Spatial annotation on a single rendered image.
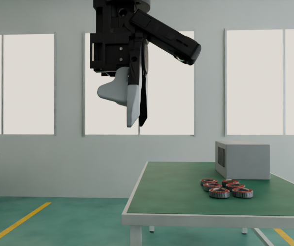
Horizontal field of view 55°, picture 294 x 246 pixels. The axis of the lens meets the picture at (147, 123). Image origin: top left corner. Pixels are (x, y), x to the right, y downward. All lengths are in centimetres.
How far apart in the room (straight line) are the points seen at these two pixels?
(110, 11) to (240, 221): 113
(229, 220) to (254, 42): 373
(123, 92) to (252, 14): 459
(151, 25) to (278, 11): 466
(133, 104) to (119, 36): 11
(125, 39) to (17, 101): 464
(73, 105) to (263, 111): 296
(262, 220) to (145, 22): 114
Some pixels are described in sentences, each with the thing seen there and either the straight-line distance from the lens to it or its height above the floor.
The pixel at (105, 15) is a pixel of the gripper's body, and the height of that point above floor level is 132.
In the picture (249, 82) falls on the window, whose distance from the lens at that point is 466.
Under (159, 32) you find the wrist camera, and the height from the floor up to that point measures 129.
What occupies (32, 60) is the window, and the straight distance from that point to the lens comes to 501.
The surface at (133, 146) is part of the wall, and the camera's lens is 447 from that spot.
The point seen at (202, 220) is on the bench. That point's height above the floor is 73.
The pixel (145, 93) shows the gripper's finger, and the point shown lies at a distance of 48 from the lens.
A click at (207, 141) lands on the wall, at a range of 449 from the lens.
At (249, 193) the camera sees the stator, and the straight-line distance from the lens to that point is 170.
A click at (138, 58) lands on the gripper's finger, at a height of 124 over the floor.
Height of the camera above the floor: 116
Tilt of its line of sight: level
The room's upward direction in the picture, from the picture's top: straight up
